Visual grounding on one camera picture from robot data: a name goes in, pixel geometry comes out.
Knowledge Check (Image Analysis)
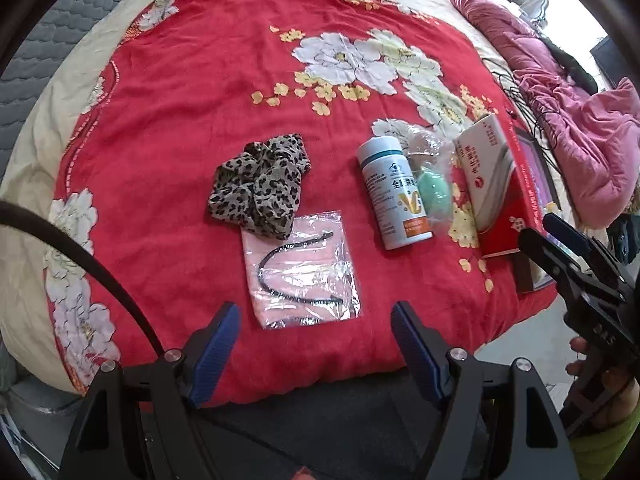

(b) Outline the green sponge egg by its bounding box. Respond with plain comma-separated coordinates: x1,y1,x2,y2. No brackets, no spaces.
416,166,452,222

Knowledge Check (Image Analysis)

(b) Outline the right hand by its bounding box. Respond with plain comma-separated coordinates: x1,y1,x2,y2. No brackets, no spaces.
560,336,639,438

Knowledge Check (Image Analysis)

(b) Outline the red tissue box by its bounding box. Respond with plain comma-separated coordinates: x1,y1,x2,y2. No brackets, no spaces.
454,114,540,258

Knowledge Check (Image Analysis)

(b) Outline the pink quilt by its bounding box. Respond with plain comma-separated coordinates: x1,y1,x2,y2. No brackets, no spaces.
450,0,639,230

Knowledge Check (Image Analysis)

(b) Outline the clear crumpled plastic bag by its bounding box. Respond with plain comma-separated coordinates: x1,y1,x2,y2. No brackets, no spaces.
399,125,454,170

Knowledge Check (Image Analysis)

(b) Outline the white supplement bottle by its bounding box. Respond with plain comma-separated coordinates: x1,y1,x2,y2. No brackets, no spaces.
357,136,433,250

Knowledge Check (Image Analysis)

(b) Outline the black television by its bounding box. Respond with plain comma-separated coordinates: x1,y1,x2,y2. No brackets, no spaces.
590,36,629,88

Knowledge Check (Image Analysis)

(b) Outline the pink mask in bag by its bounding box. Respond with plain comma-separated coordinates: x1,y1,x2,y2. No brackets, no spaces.
242,211,361,330

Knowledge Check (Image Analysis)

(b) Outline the leopard print scrunchie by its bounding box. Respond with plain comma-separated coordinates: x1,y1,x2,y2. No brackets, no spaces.
208,133,311,240

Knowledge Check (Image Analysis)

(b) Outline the red floral blanket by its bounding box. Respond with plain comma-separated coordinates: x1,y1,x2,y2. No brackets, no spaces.
49,0,555,404

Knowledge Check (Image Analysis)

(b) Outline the beige bed sheet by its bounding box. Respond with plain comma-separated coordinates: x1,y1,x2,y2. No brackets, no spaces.
1,0,506,392

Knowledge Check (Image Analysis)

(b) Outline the grey quilted headboard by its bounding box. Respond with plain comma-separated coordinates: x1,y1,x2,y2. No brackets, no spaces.
1,0,122,168

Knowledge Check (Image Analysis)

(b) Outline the black cable bundle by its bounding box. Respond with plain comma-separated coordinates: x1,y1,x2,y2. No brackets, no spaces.
482,56,566,172

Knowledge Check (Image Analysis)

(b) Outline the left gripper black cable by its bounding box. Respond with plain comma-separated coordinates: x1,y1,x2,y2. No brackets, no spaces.
0,199,166,361

